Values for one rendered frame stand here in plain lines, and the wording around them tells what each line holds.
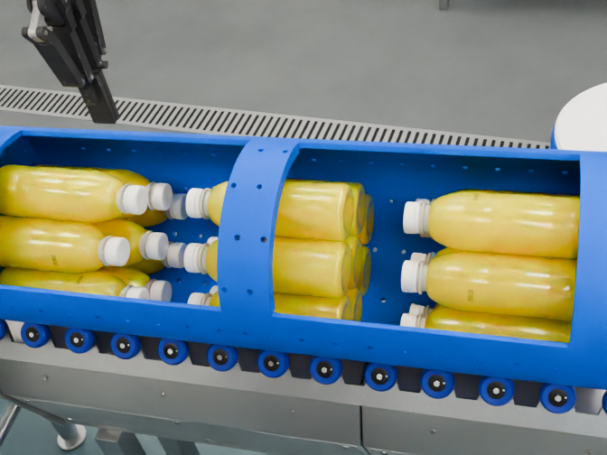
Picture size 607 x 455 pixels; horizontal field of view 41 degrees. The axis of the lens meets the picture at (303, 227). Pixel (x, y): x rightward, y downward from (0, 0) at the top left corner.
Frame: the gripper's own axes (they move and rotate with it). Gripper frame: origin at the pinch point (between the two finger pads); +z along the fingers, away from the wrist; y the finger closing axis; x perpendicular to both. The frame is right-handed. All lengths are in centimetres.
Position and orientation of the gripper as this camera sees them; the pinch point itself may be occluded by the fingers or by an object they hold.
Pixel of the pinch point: (98, 97)
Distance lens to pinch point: 100.5
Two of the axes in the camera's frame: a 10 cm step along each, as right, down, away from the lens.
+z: 1.5, 6.8, 7.1
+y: 2.4, -7.3, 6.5
